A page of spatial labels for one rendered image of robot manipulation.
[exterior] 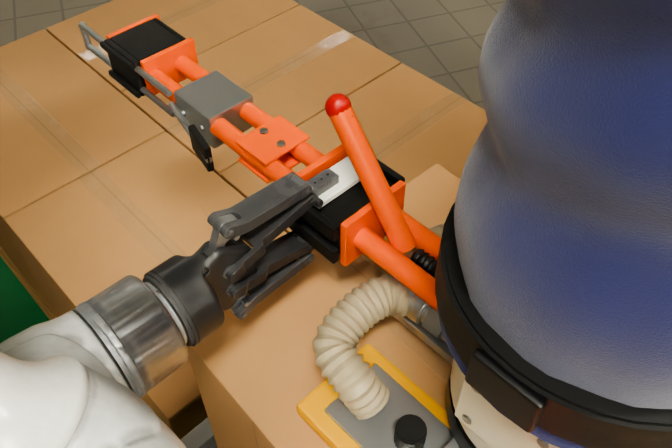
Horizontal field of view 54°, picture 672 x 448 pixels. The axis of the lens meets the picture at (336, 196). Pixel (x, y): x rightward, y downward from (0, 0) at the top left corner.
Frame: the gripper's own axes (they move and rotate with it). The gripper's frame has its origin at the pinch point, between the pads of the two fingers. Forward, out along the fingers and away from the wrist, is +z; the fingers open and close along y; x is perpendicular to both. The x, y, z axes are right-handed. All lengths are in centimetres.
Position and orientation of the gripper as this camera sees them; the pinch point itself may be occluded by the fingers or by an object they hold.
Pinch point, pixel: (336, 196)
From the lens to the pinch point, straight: 66.2
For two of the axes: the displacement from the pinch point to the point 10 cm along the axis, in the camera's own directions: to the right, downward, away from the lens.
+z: 7.2, -4.9, 4.8
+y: -0.1, 6.9, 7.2
